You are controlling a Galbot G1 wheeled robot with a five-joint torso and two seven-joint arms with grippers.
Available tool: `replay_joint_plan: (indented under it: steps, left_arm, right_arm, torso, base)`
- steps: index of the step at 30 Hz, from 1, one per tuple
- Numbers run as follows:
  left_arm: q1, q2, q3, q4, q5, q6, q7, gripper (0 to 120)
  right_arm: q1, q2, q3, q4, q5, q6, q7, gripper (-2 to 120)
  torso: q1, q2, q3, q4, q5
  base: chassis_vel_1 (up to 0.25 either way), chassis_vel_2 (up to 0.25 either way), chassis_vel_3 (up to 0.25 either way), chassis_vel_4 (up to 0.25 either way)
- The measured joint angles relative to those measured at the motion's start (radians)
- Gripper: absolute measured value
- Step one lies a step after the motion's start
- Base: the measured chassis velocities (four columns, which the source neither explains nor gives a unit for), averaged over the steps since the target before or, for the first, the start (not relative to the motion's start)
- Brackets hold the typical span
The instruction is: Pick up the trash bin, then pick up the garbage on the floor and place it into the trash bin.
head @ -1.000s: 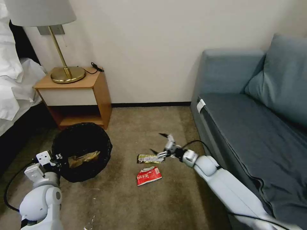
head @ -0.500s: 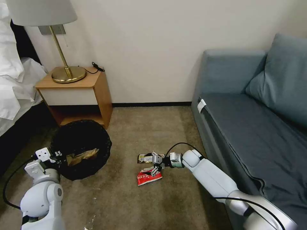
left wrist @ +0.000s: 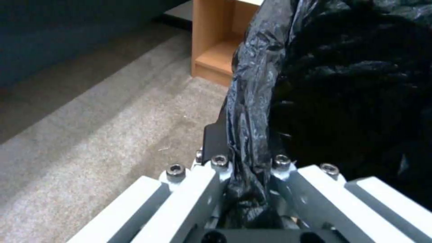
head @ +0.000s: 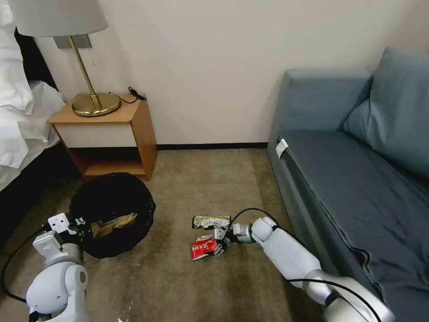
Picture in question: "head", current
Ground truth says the red snack wrapper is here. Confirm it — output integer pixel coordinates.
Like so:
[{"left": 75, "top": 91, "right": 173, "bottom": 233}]
[{"left": 190, "top": 236, "right": 219, "bottom": 261}]

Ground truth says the black bagged trash bin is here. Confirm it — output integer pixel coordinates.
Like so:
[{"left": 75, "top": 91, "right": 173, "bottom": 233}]
[{"left": 68, "top": 172, "right": 157, "bottom": 260}]

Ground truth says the crumpled brown paper garbage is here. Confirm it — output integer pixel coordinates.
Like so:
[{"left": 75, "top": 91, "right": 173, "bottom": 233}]
[{"left": 90, "top": 212, "right": 139, "bottom": 239}]

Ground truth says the black and green wrapper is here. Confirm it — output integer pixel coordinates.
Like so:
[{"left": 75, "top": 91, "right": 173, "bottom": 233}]
[{"left": 192, "top": 215, "right": 232, "bottom": 230}]

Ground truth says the black bed base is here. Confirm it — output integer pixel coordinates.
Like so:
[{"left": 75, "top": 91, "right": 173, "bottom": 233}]
[{"left": 0, "top": 160, "right": 83, "bottom": 250}]

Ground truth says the black baseboard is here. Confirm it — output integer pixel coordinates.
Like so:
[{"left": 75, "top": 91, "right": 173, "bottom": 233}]
[{"left": 155, "top": 143, "right": 271, "bottom": 151}]

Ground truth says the clear plastic scrap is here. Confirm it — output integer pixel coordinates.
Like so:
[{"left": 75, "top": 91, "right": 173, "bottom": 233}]
[{"left": 115, "top": 300, "right": 135, "bottom": 322}]

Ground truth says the wooden nightstand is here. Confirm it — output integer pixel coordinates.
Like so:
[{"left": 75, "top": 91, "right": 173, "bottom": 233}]
[{"left": 49, "top": 92, "right": 159, "bottom": 182}]

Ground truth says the white sofa tag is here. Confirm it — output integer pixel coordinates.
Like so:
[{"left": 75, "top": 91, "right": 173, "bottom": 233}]
[{"left": 275, "top": 138, "right": 290, "bottom": 158}]

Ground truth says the white bed duvet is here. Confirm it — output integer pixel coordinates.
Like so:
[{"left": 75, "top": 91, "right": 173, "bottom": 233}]
[{"left": 0, "top": 80, "right": 69, "bottom": 192}]

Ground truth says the blue-grey sofa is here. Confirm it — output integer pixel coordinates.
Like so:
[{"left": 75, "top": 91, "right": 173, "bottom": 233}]
[{"left": 267, "top": 47, "right": 429, "bottom": 322}]

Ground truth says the dark headboard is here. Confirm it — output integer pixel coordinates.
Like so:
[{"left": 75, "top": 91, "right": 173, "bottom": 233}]
[{"left": 14, "top": 29, "right": 60, "bottom": 92}]

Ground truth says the white pillow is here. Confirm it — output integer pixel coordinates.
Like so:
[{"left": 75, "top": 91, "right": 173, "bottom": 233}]
[{"left": 0, "top": 0, "right": 35, "bottom": 112}]

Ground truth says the brass lamp with white shade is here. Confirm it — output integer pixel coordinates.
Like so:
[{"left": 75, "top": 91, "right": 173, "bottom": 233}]
[{"left": 6, "top": 0, "right": 122, "bottom": 118}]

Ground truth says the blue-grey sofa cushion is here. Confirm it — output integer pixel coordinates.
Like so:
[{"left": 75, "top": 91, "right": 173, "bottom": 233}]
[{"left": 341, "top": 47, "right": 429, "bottom": 179}]

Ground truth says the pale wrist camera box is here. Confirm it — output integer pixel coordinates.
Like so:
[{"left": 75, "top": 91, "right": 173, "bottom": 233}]
[{"left": 46, "top": 212, "right": 72, "bottom": 236}]

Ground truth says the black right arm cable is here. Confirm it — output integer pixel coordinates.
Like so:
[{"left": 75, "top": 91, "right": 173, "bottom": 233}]
[{"left": 227, "top": 208, "right": 386, "bottom": 322}]

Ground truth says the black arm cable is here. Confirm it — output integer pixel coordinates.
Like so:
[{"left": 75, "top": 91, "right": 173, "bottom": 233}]
[
  {"left": 0, "top": 224, "right": 51, "bottom": 302},
  {"left": 227, "top": 208, "right": 386, "bottom": 322}
]

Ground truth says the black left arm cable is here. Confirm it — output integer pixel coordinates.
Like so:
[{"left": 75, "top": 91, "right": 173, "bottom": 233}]
[{"left": 0, "top": 224, "right": 51, "bottom": 302}]

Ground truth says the thin black cord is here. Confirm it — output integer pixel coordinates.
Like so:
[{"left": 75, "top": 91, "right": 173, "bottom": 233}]
[{"left": 127, "top": 86, "right": 148, "bottom": 105}]

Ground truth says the grey wall switch plate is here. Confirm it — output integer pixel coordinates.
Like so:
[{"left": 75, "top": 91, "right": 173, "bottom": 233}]
[{"left": 53, "top": 33, "right": 93, "bottom": 51}]

